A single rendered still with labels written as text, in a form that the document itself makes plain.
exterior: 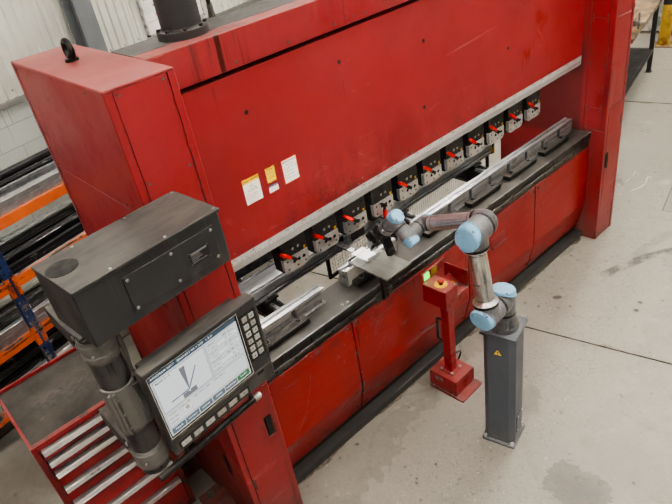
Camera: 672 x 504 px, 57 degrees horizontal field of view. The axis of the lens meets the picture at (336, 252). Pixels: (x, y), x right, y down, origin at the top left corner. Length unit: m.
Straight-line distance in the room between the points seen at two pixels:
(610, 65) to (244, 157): 2.75
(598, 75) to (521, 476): 2.64
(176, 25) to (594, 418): 2.88
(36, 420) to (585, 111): 3.84
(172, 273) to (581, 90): 3.46
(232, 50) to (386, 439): 2.25
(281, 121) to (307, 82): 0.20
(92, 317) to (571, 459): 2.57
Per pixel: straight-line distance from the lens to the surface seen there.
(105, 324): 1.82
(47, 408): 3.00
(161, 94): 2.09
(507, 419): 3.42
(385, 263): 3.15
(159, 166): 2.13
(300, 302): 3.04
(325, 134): 2.81
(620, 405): 3.85
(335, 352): 3.18
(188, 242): 1.87
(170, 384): 2.00
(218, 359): 2.08
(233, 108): 2.49
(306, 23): 2.65
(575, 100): 4.73
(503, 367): 3.16
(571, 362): 4.04
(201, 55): 2.37
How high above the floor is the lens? 2.79
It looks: 33 degrees down
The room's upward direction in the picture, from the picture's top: 10 degrees counter-clockwise
